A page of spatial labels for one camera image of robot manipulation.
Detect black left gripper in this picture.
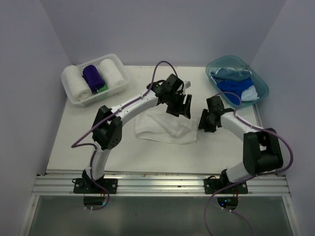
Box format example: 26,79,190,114
166,92,191,118

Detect purple towel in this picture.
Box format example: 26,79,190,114
83,65,105,93

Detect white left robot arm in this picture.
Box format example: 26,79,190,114
82,74,192,193

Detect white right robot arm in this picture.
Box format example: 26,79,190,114
198,96,284,193

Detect denim blue cloth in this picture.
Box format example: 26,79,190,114
210,68,252,83

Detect teal plastic bin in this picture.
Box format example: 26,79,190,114
205,55,269,108

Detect light blue towel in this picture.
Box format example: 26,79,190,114
241,89,259,102

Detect green rolled towel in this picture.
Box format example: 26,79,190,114
97,84,108,93

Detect white plastic basket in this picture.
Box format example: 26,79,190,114
61,54,130,107

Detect large white rolled towel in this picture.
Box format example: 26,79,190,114
61,65,93,103

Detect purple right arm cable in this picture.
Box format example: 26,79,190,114
204,91,294,236

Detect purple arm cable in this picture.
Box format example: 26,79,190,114
71,60,179,197
204,91,294,236

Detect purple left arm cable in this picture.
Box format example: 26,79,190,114
71,60,179,197

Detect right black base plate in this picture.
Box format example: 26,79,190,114
203,176,249,195

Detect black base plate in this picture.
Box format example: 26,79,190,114
203,176,249,195
72,178,118,194

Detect aluminium rail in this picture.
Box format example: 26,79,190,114
31,172,290,197

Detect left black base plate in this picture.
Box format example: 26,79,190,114
72,178,118,194

